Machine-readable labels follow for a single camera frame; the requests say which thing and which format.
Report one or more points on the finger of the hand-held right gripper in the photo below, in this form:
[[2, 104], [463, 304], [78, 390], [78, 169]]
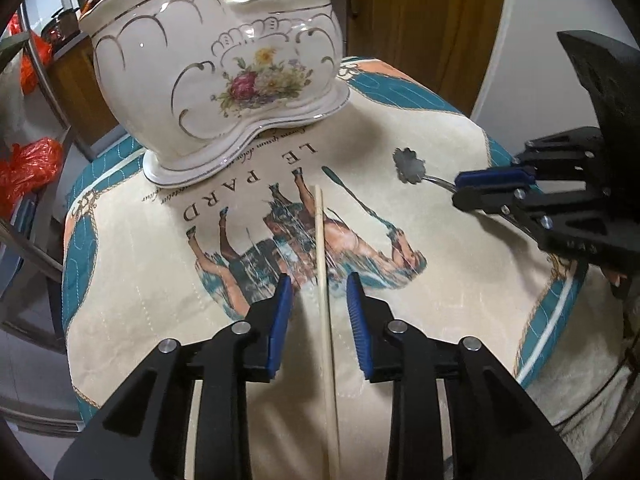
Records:
[[565, 225], [495, 179]]

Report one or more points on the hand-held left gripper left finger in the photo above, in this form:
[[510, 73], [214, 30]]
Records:
[[280, 325]]

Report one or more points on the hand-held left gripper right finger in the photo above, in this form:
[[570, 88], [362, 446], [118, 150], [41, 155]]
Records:
[[357, 325]]

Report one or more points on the long wooden chopstick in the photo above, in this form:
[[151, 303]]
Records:
[[322, 310]]

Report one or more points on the metal spoon with flower end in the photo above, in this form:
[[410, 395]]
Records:
[[410, 165]]

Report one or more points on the white floral ceramic utensil holder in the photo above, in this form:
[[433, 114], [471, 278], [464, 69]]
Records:
[[165, 85]]

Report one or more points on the person's right hand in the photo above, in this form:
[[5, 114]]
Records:
[[620, 282]]

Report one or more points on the printed horse tablecloth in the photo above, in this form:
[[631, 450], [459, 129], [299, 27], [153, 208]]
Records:
[[450, 285]]

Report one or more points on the beige fleece blanket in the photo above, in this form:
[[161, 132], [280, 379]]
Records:
[[575, 385]]

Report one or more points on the large red plastic bag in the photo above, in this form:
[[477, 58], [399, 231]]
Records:
[[30, 170]]

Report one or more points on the metal shelf rack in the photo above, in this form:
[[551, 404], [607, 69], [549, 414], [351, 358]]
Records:
[[55, 95]]

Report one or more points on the hanging red plastic bag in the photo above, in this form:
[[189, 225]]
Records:
[[35, 65]]

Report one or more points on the dark red pressure cooker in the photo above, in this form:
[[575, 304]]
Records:
[[62, 22]]

